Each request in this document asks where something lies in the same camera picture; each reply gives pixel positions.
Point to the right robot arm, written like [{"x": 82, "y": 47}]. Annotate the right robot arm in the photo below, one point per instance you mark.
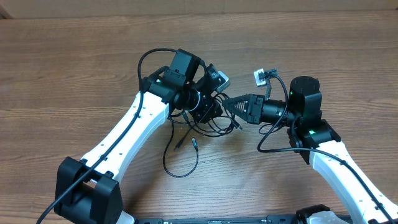
[{"x": 319, "y": 145}]

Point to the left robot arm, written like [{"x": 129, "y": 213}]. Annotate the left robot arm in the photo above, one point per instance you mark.
[{"x": 88, "y": 189}]

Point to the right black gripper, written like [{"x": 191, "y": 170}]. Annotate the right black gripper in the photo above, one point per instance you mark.
[{"x": 252, "y": 102}]

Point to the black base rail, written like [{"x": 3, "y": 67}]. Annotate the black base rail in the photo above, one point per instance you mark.
[{"x": 270, "y": 219}]

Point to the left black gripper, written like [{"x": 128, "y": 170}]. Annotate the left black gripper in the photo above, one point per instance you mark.
[{"x": 205, "y": 112}]

